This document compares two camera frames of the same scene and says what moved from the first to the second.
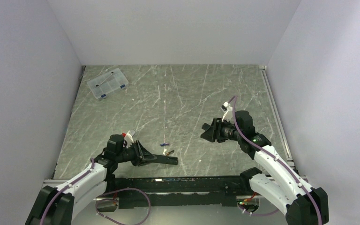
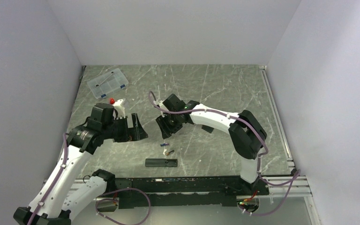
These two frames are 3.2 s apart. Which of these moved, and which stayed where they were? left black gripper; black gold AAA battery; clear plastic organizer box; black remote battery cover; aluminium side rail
Moved: left black gripper
Stayed: black remote battery cover; clear plastic organizer box; aluminium side rail; black gold AAA battery
